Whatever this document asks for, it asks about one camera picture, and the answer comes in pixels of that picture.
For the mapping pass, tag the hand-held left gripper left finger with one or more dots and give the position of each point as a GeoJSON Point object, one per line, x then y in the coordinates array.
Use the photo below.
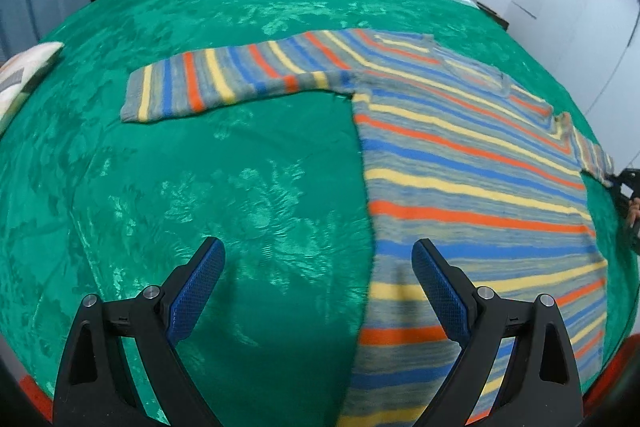
{"type": "Point", "coordinates": [195, 292]}

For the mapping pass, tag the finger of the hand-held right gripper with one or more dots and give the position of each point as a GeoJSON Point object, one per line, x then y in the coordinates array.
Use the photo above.
{"type": "Point", "coordinates": [627, 182]}
{"type": "Point", "coordinates": [636, 237]}

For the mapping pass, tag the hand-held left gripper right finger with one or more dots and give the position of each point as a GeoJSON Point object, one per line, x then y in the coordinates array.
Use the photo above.
{"type": "Point", "coordinates": [445, 297]}

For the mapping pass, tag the striped knit sweater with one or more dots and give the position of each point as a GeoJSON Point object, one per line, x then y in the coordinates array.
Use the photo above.
{"type": "Point", "coordinates": [450, 207]}

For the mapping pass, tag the person's right hand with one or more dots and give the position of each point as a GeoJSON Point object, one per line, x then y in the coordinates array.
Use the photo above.
{"type": "Point", "coordinates": [634, 213]}

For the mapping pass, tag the green floral blanket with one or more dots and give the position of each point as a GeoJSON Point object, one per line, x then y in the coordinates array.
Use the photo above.
{"type": "Point", "coordinates": [200, 187]}

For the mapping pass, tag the white wardrobe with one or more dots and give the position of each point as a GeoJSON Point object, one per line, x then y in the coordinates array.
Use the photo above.
{"type": "Point", "coordinates": [575, 7]}

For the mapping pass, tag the dark nightstand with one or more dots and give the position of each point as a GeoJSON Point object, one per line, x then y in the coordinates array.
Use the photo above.
{"type": "Point", "coordinates": [492, 14]}

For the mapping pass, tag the cream brown patterned pillow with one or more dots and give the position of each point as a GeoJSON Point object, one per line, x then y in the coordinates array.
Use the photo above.
{"type": "Point", "coordinates": [25, 77]}

